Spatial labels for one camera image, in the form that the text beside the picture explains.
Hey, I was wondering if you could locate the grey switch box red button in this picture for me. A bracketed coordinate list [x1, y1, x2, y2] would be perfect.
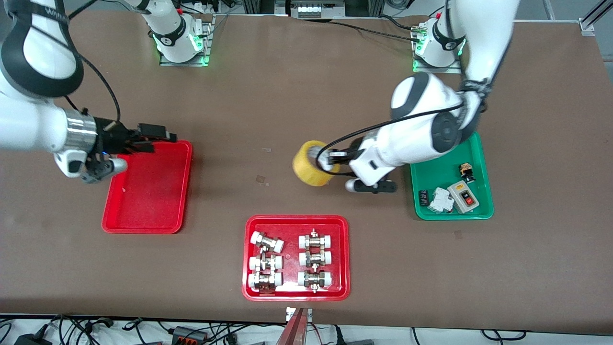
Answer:
[447, 182, 480, 214]

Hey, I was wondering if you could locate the brown table mat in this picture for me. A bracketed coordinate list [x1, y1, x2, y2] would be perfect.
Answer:
[0, 11, 613, 334]

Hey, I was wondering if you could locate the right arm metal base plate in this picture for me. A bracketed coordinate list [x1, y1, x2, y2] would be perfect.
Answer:
[159, 14, 214, 67]

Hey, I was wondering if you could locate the white metal pipe fitting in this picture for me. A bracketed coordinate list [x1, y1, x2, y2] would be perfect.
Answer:
[299, 229, 333, 250]
[299, 251, 332, 267]
[249, 255, 283, 272]
[250, 231, 284, 253]
[297, 270, 333, 293]
[248, 271, 283, 292]

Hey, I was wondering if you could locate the yellow tape roll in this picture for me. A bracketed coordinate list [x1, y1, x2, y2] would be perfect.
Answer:
[292, 140, 341, 186]

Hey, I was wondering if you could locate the white circuit breaker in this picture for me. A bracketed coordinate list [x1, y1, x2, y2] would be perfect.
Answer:
[428, 187, 454, 214]

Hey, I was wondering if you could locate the aluminium corner strut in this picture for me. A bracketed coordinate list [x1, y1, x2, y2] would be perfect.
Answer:
[579, 0, 613, 36]

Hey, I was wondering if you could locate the black power adapter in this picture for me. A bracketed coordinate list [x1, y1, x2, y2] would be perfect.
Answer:
[14, 333, 53, 345]

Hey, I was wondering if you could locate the green plastic tray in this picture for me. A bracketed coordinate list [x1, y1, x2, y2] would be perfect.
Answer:
[410, 132, 494, 220]

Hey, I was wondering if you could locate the empty red plastic tray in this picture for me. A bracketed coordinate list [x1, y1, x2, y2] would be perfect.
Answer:
[102, 140, 193, 234]

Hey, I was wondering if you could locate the red tray holding fittings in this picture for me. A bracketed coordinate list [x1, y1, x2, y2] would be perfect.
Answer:
[242, 215, 351, 301]

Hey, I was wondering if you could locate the thin black table cable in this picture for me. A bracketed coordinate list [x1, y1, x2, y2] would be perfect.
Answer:
[330, 17, 427, 41]

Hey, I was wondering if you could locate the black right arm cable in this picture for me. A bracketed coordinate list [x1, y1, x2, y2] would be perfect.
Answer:
[65, 0, 121, 130]

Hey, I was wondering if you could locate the grey power strip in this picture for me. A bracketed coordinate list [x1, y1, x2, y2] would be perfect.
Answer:
[297, 4, 345, 19]

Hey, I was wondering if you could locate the red metal beam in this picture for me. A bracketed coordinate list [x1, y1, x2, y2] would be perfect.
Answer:
[275, 308, 308, 345]

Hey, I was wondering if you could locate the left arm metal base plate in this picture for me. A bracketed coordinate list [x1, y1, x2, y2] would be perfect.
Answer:
[413, 24, 463, 74]

